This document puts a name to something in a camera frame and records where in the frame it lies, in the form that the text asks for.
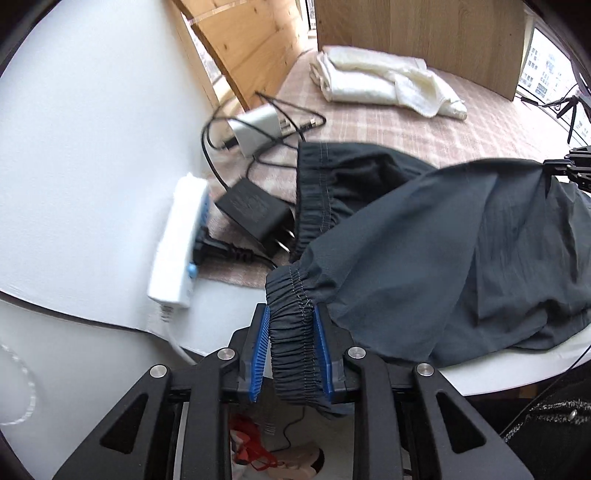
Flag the black plug with cord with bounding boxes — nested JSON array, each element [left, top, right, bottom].
[[192, 227, 277, 270]]

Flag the pink checked tablecloth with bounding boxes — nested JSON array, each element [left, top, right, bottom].
[[193, 45, 583, 292]]

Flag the white power strip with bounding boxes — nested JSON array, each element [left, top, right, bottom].
[[147, 173, 211, 308]]

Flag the black power adapter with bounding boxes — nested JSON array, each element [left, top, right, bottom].
[[215, 178, 294, 257]]

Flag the white folded towel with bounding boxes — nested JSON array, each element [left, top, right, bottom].
[[310, 46, 468, 121]]

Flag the dark grey trousers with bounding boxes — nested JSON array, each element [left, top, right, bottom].
[[266, 142, 590, 414]]

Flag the light wooden board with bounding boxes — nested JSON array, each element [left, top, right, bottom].
[[315, 0, 525, 100]]

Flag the red and pink shoe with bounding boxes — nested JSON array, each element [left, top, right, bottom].
[[229, 414, 325, 479]]

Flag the black charger cable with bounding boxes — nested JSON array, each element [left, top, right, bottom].
[[200, 91, 329, 204]]

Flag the black tripod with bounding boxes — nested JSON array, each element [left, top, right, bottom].
[[520, 84, 590, 145]]

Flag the silver usb charger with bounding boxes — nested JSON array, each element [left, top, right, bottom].
[[223, 104, 283, 157]]

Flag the pine wooden panel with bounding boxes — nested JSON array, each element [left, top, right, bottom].
[[174, 0, 311, 113]]

